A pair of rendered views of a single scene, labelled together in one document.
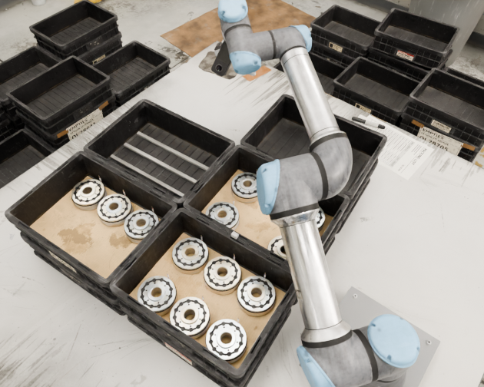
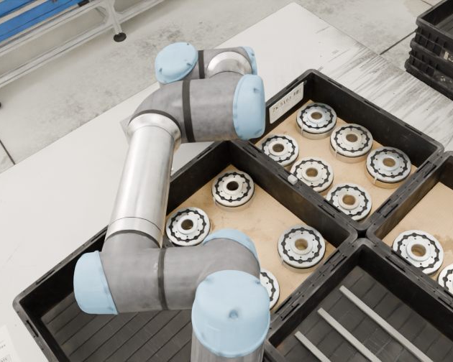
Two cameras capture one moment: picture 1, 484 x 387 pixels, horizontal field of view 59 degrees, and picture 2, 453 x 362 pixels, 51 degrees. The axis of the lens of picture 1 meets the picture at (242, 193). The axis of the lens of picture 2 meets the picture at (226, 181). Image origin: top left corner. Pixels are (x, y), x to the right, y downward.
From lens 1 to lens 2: 1.20 m
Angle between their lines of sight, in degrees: 71
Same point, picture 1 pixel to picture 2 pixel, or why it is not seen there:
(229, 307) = (308, 152)
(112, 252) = not seen: outside the picture
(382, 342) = (188, 52)
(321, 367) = (244, 49)
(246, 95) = not seen: outside the picture
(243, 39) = (225, 253)
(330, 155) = (167, 93)
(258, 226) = (254, 235)
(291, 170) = (223, 82)
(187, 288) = (352, 176)
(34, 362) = not seen: outside the picture
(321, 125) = (156, 130)
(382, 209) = not seen: hidden behind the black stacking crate
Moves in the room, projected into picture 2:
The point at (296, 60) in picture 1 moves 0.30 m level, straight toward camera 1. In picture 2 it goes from (140, 210) to (229, 62)
